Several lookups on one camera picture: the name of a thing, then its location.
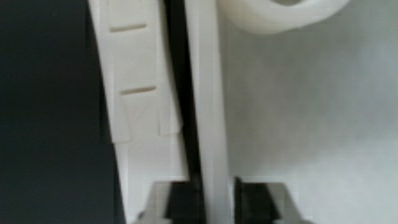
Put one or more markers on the white front obstacle bar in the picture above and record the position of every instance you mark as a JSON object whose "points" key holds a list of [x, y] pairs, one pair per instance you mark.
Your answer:
{"points": [[144, 117]]}

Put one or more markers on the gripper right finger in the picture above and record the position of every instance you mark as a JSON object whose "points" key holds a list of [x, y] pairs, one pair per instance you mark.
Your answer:
{"points": [[263, 204]]}

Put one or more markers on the white square desk top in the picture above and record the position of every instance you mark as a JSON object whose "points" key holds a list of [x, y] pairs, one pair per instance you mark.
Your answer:
{"points": [[295, 85]]}

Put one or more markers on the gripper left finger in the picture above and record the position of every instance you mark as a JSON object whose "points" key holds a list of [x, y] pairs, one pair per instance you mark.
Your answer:
{"points": [[174, 205]]}

